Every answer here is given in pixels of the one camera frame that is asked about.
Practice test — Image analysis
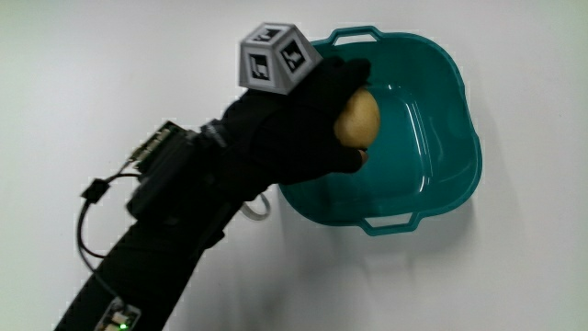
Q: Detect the black cable with connector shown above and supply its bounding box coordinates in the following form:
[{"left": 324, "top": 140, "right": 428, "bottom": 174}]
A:
[{"left": 76, "top": 172, "right": 141, "bottom": 281}]

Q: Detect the person's left forearm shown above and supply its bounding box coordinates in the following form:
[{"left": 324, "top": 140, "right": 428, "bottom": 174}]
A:
[{"left": 53, "top": 131, "right": 272, "bottom": 331}]

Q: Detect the black wrist sensor module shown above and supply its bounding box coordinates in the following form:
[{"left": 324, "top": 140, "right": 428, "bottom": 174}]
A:
[{"left": 124, "top": 120, "right": 203, "bottom": 223}]

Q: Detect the yellow potato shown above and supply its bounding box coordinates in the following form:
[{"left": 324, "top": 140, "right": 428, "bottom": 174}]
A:
[{"left": 333, "top": 86, "right": 382, "bottom": 151}]

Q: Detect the small circuit board green light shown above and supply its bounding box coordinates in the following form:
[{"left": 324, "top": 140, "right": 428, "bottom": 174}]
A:
[{"left": 94, "top": 297, "right": 141, "bottom": 331}]

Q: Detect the white cable loop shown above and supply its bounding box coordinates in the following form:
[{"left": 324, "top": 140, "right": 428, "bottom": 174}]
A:
[{"left": 240, "top": 192, "right": 272, "bottom": 223}]

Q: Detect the person's left hand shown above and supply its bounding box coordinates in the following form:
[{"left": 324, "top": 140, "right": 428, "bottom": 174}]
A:
[{"left": 200, "top": 21, "right": 373, "bottom": 197}]

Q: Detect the teal plastic basin plate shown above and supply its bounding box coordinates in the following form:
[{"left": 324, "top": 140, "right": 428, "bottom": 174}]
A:
[{"left": 277, "top": 25, "right": 483, "bottom": 237}]

